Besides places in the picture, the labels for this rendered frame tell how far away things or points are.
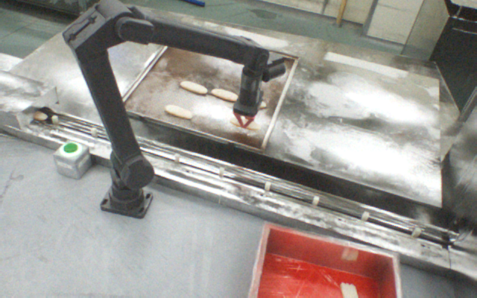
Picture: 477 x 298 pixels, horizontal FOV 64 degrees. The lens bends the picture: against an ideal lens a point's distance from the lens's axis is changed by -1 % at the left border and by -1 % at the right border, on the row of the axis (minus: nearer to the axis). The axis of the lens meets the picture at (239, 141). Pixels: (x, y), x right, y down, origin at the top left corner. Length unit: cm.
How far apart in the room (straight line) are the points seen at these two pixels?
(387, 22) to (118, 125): 381
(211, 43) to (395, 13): 363
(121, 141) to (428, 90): 112
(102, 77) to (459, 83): 233
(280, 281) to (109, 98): 57
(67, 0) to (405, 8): 322
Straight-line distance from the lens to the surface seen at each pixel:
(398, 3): 438
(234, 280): 96
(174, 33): 83
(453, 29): 263
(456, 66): 273
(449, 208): 123
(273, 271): 99
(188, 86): 135
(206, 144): 127
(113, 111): 86
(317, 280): 101
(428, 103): 153
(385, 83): 154
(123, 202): 104
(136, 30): 76
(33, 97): 136
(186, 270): 97
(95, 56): 77
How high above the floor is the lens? 165
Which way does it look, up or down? 39 degrees down
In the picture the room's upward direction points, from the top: 9 degrees clockwise
